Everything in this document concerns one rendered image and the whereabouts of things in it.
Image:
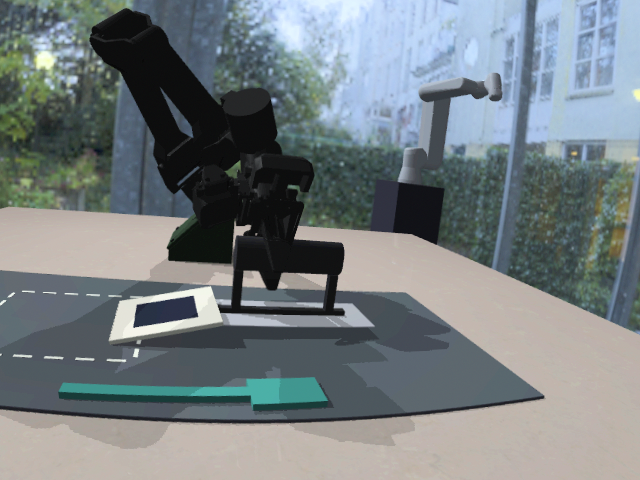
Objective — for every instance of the white dashed outline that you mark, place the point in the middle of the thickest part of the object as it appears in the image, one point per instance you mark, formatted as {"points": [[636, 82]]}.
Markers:
{"points": [[84, 359]]}

